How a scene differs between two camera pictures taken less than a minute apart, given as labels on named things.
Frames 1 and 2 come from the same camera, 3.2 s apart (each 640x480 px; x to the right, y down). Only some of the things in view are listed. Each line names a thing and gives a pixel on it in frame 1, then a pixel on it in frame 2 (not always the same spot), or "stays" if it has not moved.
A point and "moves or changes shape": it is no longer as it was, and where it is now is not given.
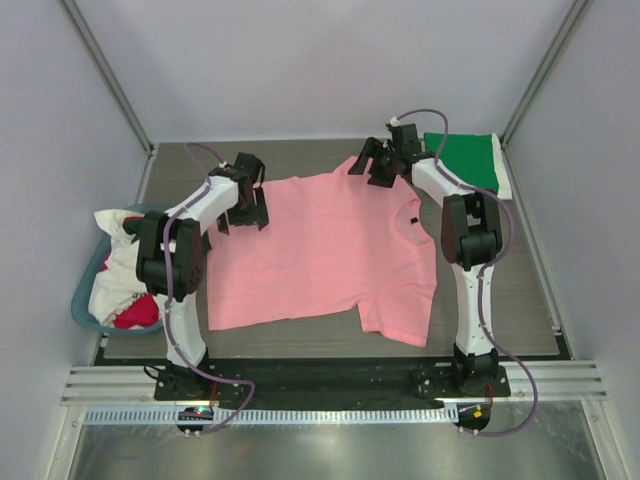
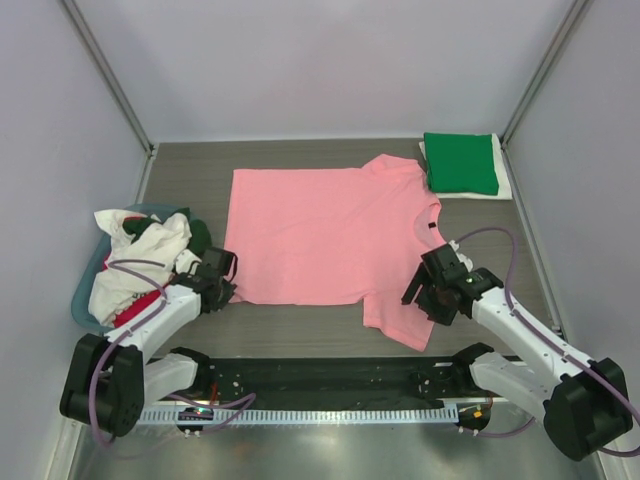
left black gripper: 257,215 -> 227,293
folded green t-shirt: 469,157 stays
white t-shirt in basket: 121,280 stays
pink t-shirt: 338,244 moves or changes shape
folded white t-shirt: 504,185 stays
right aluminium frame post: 577,15 stays
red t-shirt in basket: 144,311 stays
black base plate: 330,381 stays
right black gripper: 374,148 -> 441,314
